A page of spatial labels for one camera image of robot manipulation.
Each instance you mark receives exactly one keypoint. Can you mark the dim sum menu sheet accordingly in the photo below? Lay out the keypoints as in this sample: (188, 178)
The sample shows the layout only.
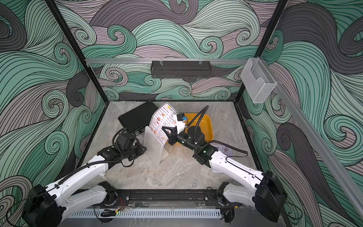
(163, 116)

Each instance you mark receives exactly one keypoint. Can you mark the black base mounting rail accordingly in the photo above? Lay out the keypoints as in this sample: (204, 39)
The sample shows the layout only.
(207, 197)

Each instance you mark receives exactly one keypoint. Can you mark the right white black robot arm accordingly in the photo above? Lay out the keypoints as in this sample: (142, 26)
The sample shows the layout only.
(261, 190)

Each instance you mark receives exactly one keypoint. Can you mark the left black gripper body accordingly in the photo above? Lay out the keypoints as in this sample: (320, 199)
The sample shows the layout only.
(135, 152)

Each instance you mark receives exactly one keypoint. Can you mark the clear mesh wall pocket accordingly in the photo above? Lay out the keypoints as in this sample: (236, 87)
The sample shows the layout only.
(258, 80)

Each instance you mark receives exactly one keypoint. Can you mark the yellow plastic tray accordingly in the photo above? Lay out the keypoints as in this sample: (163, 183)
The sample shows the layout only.
(205, 124)

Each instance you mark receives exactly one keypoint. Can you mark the white slotted cable duct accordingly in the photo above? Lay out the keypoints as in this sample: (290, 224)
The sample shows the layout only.
(149, 213)

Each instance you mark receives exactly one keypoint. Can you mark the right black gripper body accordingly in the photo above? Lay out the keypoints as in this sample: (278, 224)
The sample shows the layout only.
(177, 138)

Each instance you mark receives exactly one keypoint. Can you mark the black hard case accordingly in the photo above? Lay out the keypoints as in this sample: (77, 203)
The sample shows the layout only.
(135, 120)

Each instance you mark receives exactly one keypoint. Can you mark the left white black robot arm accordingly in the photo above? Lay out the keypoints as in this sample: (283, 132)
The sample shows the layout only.
(48, 206)

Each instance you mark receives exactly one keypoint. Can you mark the black wall shelf tray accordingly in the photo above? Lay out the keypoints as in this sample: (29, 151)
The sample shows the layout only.
(181, 70)

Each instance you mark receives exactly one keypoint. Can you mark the aluminium wall rail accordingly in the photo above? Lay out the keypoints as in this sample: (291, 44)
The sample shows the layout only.
(161, 60)

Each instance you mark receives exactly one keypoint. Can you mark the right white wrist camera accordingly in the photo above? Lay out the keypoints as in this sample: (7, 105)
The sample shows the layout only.
(180, 122)

